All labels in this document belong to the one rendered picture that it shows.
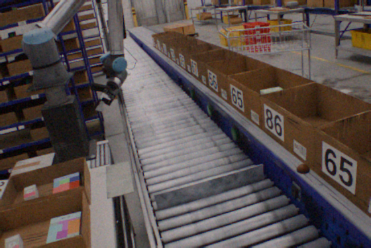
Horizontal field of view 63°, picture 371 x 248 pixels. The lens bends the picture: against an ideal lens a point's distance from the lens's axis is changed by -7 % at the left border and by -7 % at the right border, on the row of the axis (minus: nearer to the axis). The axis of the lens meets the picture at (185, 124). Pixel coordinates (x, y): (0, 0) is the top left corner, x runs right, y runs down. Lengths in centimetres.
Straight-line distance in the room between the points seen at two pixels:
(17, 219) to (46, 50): 81
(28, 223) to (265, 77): 139
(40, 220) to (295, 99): 122
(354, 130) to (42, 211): 123
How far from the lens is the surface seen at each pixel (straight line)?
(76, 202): 137
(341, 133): 117
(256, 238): 111
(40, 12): 278
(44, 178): 169
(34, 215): 143
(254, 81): 182
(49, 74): 172
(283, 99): 146
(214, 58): 255
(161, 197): 127
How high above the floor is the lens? 151
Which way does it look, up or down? 23 degrees down
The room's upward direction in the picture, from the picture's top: 10 degrees counter-clockwise
